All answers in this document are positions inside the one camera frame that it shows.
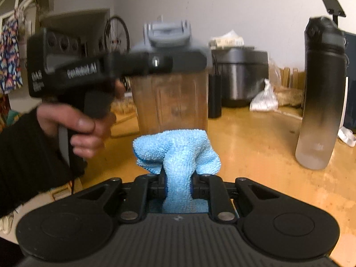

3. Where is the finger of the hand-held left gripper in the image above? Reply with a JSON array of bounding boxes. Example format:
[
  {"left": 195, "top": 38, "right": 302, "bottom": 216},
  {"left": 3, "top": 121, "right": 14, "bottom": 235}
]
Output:
[{"left": 111, "top": 51, "right": 173, "bottom": 76}]

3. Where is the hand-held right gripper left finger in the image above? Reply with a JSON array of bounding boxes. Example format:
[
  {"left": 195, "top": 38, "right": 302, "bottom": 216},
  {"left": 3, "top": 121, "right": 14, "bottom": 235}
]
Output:
[{"left": 77, "top": 172, "right": 167, "bottom": 223}]

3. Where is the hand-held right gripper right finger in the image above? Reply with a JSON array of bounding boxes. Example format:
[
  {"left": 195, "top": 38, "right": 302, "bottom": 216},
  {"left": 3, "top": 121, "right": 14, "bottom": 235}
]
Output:
[{"left": 191, "top": 173, "right": 280, "bottom": 223}]

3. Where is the blue microfiber cloth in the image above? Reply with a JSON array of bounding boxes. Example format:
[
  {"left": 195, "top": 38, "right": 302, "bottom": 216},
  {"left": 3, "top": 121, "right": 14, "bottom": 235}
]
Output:
[{"left": 133, "top": 129, "right": 221, "bottom": 214}]

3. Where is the clear shaker bottle grey lid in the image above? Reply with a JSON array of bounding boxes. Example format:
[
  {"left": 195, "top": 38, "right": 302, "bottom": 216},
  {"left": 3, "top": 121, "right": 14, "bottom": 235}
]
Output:
[{"left": 129, "top": 15, "right": 213, "bottom": 137}]

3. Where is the person's left hand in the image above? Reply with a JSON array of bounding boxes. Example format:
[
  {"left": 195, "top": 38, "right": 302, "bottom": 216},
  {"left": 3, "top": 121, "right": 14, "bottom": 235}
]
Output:
[{"left": 36, "top": 79, "right": 127, "bottom": 159}]

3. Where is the colourful hanging cloth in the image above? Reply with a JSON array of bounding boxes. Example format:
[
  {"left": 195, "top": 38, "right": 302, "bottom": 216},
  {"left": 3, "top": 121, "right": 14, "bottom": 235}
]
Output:
[{"left": 0, "top": 17, "right": 24, "bottom": 95}]

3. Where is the bicycle wheel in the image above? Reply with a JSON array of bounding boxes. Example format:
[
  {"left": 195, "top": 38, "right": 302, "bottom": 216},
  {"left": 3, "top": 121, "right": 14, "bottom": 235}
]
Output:
[{"left": 104, "top": 16, "right": 131, "bottom": 53}]

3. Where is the white tissue pack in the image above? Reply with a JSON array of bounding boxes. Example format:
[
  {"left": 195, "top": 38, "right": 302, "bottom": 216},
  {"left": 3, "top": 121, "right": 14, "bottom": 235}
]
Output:
[{"left": 209, "top": 30, "right": 245, "bottom": 48}]

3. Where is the grey rice cooker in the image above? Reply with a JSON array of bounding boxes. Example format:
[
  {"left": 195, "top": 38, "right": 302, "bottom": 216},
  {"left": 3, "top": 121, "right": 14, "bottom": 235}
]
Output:
[{"left": 212, "top": 47, "right": 270, "bottom": 108}]

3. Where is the white plastic bag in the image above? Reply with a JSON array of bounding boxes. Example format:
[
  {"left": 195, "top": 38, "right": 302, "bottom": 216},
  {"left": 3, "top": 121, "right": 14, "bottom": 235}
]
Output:
[{"left": 249, "top": 78, "right": 279, "bottom": 112}]

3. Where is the patterned brown cushion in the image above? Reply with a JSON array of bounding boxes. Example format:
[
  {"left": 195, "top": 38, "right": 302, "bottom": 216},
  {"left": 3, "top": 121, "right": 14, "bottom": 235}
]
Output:
[{"left": 274, "top": 87, "right": 303, "bottom": 107}]

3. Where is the wooden chair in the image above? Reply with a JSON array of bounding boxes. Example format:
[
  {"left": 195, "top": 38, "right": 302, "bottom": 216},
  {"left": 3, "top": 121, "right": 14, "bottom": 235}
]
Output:
[{"left": 279, "top": 67, "right": 306, "bottom": 89}]

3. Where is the black gradient water bottle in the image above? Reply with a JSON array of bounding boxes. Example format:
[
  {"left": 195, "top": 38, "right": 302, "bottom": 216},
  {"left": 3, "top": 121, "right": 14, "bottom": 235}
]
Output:
[{"left": 295, "top": 17, "right": 348, "bottom": 171}]

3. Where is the dark blue air fryer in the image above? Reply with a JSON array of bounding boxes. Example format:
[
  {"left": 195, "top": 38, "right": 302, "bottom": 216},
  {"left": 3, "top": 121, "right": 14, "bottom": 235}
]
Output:
[{"left": 338, "top": 30, "right": 356, "bottom": 134}]

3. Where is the black phone stand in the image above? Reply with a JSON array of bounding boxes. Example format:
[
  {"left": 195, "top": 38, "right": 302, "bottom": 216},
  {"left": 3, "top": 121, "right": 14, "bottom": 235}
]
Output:
[{"left": 321, "top": 0, "right": 347, "bottom": 28}]

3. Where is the white strap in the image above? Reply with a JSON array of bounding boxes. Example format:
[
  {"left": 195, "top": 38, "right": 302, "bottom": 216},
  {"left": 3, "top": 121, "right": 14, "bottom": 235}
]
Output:
[{"left": 338, "top": 126, "right": 356, "bottom": 147}]

